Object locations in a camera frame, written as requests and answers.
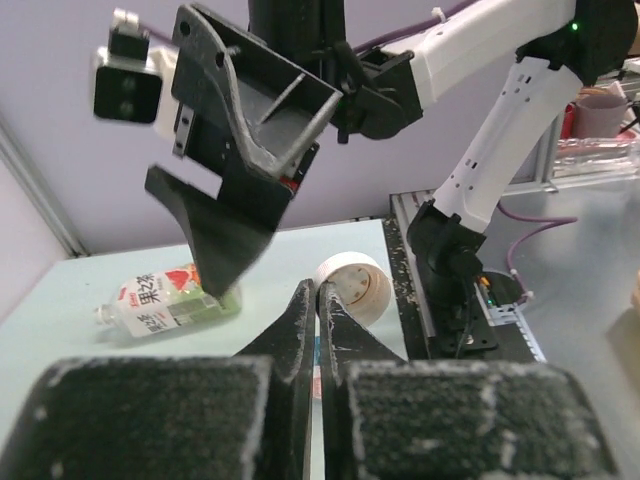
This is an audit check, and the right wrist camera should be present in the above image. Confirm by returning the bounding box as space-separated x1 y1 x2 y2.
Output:
91 8 177 125

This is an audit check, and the aluminium frame post left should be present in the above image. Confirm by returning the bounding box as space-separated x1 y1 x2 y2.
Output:
1 114 91 258

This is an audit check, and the large white bottle cap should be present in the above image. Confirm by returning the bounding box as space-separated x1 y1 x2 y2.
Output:
314 251 392 327

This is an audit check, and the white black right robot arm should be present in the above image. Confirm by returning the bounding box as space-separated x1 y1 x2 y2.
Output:
146 1 637 309

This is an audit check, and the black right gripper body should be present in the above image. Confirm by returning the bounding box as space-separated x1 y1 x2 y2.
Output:
154 29 320 191

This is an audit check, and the white green fruit tea bottle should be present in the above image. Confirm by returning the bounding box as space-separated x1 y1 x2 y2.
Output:
95 263 242 339

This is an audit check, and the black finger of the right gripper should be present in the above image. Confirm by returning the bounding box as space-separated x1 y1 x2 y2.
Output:
145 165 274 297
172 3 342 231

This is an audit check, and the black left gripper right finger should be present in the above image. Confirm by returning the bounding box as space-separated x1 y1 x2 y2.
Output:
317 283 620 479

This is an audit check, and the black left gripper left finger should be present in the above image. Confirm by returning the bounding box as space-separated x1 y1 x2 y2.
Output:
19 280 316 479

